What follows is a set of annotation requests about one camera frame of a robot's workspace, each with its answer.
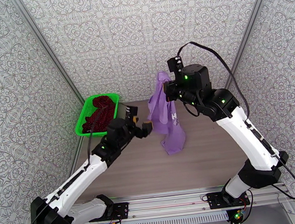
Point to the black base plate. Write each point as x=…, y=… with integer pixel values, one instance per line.
x=214, y=201
x=121, y=210

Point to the aluminium frame post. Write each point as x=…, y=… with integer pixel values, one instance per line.
x=247, y=29
x=47, y=50

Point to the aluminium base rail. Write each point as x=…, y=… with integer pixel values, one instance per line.
x=168, y=203

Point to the green plastic basket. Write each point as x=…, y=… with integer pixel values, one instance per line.
x=83, y=123

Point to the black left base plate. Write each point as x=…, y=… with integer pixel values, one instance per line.
x=121, y=210

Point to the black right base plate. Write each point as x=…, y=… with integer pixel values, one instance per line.
x=214, y=201

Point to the purple shirt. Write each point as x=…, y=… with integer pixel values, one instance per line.
x=164, y=119

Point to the red patterned garment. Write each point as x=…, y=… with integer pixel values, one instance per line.
x=102, y=110

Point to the right circuit board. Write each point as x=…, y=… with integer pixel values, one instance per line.
x=237, y=215

